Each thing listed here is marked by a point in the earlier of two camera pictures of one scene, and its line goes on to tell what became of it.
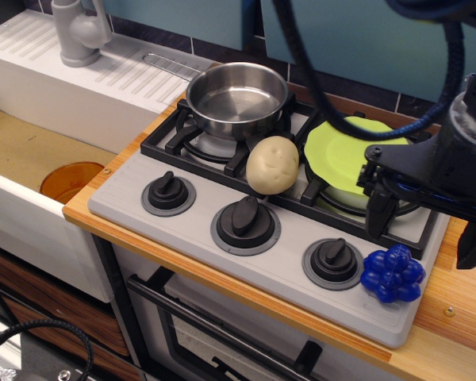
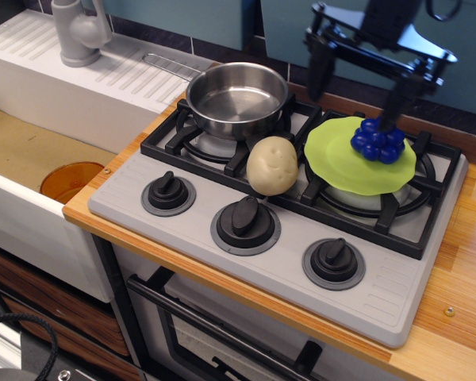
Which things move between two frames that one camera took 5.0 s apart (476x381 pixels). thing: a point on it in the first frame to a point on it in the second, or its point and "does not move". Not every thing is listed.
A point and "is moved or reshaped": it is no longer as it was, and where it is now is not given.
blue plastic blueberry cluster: [393, 275] is moved or reshaped
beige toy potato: [272, 165] does not move
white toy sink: [51, 130] does not move
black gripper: [446, 173] to [385, 34]
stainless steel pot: [234, 101] does not move
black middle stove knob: [246, 228] does not move
